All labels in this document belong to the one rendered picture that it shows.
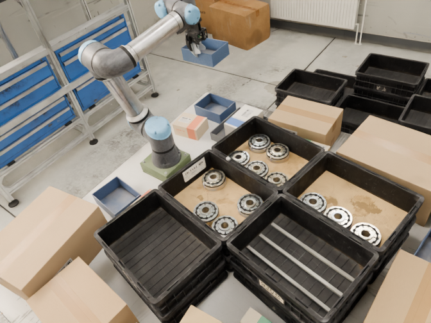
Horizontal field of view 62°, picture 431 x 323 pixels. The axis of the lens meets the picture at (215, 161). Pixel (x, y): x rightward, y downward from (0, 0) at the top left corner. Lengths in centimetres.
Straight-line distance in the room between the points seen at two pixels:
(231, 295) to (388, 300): 53
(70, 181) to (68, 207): 157
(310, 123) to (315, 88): 94
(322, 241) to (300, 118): 69
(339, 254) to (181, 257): 56
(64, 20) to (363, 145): 324
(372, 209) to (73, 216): 117
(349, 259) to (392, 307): 20
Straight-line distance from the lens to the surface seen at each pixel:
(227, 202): 149
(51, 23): 404
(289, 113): 185
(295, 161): 163
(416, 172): 157
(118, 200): 181
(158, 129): 167
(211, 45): 202
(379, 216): 147
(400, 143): 167
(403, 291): 129
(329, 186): 154
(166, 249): 140
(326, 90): 269
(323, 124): 178
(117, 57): 145
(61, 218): 159
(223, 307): 140
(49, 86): 309
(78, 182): 312
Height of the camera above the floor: 197
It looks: 43 degrees down
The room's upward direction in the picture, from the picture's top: 11 degrees counter-clockwise
